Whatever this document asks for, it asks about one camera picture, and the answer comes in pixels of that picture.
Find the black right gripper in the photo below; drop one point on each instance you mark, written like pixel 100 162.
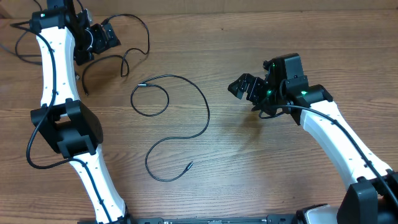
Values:
pixel 252 97

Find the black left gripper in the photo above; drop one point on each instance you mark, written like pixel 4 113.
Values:
pixel 102 42

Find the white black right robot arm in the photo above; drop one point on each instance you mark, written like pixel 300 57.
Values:
pixel 371 184

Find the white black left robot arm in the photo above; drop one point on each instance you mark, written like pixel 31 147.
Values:
pixel 66 39

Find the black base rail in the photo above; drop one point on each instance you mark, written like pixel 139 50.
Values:
pixel 217 220

